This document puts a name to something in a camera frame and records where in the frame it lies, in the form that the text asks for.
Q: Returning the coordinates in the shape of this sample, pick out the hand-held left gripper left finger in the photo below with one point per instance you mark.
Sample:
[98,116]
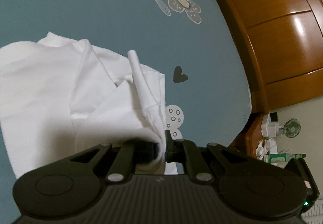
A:
[147,150]

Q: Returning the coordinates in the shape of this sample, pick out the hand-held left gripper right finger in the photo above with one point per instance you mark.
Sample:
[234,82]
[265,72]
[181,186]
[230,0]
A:
[171,150]

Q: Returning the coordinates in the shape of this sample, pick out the white long-sleeve printed shirt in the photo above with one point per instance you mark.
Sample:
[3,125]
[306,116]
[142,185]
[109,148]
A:
[50,87]

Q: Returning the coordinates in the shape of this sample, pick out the green glass bottle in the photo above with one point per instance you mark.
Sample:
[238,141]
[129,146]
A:
[287,157]

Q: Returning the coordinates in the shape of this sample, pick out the white crumpled tissues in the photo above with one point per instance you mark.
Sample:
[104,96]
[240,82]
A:
[263,149]

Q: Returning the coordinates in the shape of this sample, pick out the small desk fan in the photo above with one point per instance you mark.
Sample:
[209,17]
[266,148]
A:
[292,128]

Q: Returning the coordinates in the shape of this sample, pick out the white plug boxes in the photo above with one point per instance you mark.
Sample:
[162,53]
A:
[272,125]

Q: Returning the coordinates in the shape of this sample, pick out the wooden headboard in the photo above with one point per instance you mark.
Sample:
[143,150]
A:
[272,37]

